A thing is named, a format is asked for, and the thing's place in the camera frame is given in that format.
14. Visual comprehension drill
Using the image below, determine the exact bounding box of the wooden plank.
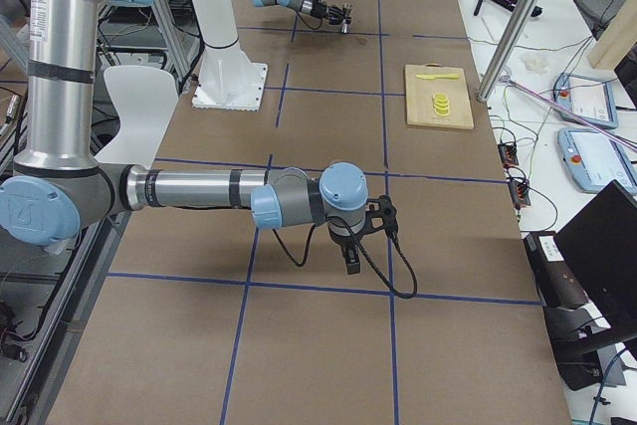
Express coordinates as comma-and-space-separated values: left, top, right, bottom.
588, 2, 636, 70

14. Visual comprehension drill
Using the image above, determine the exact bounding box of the metal rod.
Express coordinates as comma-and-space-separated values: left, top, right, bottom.
497, 76, 636, 152

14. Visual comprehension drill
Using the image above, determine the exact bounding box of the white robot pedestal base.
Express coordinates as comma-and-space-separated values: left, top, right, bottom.
191, 0, 268, 111

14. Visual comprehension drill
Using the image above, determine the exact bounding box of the near teach pendant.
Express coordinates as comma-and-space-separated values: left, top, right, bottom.
557, 128, 636, 195

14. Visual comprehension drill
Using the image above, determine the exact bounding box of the bamboo cutting board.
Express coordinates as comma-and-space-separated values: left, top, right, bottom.
404, 65, 474, 130

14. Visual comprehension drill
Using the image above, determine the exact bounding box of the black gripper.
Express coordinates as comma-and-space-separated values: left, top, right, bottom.
327, 219, 363, 275
312, 2, 351, 27

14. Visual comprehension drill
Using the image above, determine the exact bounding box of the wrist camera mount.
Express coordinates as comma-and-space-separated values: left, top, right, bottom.
364, 195, 399, 239

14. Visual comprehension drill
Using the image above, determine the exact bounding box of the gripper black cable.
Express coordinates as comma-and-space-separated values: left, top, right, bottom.
291, 0, 332, 33
271, 215, 418, 300

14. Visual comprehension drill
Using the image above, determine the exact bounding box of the aluminium frame post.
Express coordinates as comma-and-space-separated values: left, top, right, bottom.
477, 0, 537, 103

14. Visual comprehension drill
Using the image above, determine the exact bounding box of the teach pendant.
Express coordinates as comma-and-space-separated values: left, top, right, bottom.
553, 73, 618, 129
557, 128, 636, 195

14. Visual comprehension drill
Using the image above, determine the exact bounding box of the far teach pendant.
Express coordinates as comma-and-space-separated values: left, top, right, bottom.
553, 73, 618, 129

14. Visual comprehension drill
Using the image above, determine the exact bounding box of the white crumpled tissue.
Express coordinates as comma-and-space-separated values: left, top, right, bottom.
520, 52, 549, 75

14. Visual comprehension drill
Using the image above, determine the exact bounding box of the white chair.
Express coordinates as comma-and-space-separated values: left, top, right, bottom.
96, 66, 178, 168

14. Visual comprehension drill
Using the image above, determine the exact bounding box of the yellow plastic knife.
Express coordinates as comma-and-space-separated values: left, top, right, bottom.
415, 73, 461, 81

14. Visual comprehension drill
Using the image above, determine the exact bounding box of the black computer monitor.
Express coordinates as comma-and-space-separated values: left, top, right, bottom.
554, 180, 637, 325

